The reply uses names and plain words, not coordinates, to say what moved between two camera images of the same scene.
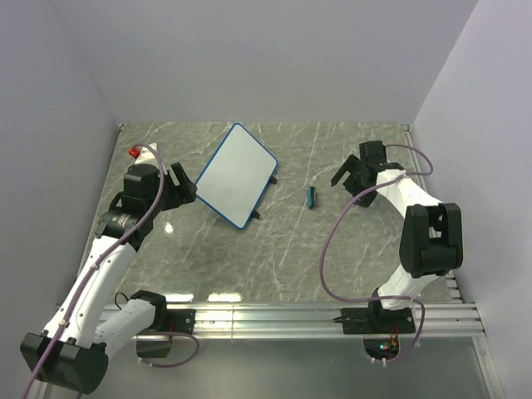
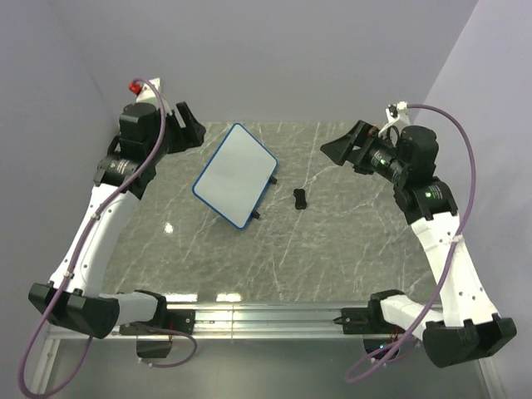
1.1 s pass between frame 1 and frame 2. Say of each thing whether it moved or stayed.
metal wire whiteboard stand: stayed
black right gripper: moved
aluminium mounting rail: stayed
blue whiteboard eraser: moved
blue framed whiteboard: stayed
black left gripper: moved
